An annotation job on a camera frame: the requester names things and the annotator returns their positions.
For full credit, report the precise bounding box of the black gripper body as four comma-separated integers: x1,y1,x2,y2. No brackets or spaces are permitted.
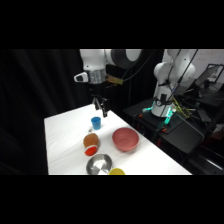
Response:
88,83,110,102

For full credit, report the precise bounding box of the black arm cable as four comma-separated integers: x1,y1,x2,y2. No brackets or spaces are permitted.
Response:
121,49,158,83

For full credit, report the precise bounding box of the wrist camera on tan mount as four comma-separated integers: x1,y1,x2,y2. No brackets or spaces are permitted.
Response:
105,74,125,86

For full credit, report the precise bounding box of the blue plastic cup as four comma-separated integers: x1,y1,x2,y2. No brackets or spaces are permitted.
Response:
90,116,102,131

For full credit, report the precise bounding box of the yellow-green cable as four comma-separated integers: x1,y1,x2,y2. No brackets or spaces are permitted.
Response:
172,102,194,120

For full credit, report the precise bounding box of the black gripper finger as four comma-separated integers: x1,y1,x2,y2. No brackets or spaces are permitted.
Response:
92,96,102,112
101,97,110,119

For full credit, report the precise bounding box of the pink bowl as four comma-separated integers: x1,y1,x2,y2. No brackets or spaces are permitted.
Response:
111,127,140,153

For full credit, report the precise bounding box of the black laptop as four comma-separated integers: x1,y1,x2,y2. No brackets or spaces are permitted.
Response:
194,63,224,92

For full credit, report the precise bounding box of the yellow bowl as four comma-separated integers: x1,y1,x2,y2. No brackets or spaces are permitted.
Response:
108,167,126,176

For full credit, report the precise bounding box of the black robot stand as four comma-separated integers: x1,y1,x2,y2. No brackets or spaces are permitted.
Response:
122,97,206,155

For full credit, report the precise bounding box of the brown and orange plush toy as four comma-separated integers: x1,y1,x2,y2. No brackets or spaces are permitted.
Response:
82,132,101,157

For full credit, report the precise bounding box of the steel bowl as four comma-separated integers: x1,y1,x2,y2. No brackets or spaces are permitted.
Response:
85,153,114,176

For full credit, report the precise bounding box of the black curtain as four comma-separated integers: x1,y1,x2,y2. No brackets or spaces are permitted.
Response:
0,49,165,176

